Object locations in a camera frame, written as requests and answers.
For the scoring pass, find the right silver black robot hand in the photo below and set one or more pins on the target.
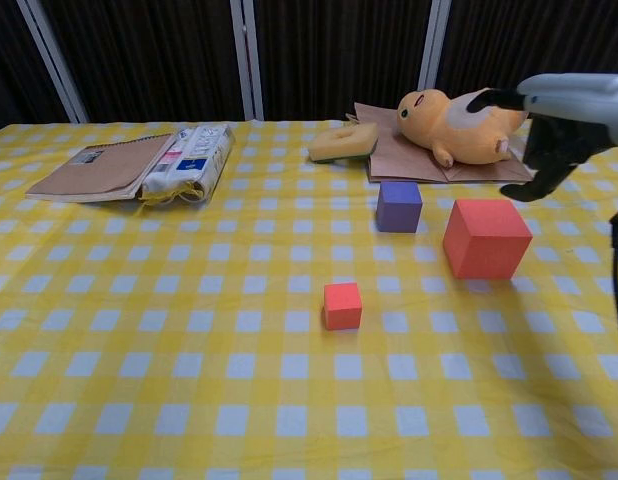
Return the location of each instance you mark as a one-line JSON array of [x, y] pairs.
[[579, 107]]

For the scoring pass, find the large red foam cube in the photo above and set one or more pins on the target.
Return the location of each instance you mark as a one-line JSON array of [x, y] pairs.
[[484, 245]]

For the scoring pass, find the purple foam cube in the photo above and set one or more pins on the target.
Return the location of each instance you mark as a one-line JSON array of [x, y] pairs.
[[398, 210]]

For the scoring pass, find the small red block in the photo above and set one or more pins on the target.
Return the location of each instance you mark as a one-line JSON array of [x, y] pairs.
[[342, 307]]

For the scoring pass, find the yellow white checkered tablecloth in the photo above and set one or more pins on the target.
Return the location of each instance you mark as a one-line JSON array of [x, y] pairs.
[[189, 350]]

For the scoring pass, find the orange plush toy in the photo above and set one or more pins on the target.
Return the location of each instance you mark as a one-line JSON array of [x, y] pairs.
[[454, 130]]

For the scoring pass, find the brown paper bag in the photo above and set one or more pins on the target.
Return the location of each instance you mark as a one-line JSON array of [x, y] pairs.
[[404, 162]]

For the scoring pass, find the yellow sponge with hole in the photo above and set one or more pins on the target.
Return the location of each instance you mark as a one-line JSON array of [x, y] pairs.
[[344, 145]]

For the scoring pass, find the white packaged cloth bundle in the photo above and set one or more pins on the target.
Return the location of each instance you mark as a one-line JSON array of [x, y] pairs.
[[194, 160]]

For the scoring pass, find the brown spiral notebook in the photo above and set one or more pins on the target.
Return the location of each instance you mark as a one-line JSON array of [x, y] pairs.
[[99, 170]]

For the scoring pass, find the white partition post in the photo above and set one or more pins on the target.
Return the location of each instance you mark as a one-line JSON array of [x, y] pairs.
[[434, 45], [249, 60], [51, 57]]

